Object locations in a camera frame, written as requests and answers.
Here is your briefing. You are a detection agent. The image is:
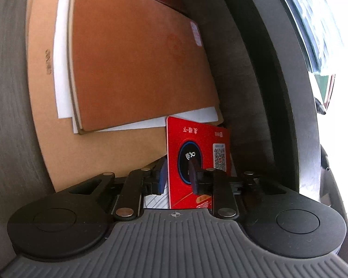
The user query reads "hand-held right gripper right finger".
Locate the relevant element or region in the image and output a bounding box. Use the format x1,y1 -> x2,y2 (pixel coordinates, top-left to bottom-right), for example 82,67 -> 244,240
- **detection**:
188,158 -> 292,220

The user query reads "tan kraft paper folder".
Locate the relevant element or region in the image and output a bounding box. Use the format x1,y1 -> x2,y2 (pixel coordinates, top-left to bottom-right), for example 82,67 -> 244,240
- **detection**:
25,0 -> 169,193

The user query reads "red card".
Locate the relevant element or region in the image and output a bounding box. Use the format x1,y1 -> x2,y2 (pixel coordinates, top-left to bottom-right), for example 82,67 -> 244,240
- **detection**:
166,116 -> 231,210

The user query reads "green panel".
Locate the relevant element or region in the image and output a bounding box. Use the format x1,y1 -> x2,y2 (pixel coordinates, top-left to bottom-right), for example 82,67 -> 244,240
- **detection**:
312,73 -> 336,111

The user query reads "white paper sheet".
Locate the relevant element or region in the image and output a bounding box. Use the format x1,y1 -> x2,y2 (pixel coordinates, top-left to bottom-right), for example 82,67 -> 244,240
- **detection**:
53,0 -> 219,134

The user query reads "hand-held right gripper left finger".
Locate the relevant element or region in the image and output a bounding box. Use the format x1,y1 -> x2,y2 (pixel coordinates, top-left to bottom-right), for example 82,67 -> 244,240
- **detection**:
58,158 -> 169,220

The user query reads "white lined paper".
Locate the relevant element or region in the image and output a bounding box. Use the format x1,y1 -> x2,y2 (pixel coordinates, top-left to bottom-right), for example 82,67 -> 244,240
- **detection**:
143,192 -> 171,210

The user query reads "brown leather notebook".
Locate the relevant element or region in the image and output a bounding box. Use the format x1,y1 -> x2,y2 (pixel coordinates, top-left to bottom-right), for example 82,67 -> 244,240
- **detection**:
67,0 -> 224,135

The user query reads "dark grey drawer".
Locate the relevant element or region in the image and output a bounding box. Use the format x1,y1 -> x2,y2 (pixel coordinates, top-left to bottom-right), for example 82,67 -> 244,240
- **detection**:
0,0 -> 322,267

